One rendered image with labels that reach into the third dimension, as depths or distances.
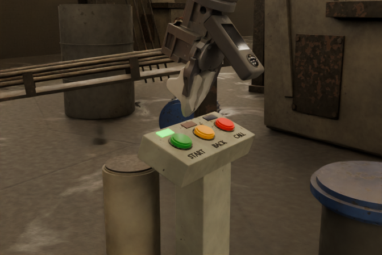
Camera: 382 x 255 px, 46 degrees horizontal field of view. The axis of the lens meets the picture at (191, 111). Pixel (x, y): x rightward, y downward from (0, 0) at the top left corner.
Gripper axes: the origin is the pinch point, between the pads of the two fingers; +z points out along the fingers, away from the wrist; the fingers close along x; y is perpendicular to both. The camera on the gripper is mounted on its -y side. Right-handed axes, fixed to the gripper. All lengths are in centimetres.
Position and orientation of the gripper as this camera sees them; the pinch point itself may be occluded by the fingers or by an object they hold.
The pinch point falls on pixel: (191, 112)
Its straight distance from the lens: 78.4
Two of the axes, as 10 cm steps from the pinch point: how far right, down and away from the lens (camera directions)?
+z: -2.7, 8.7, 4.1
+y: -7.6, -4.6, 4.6
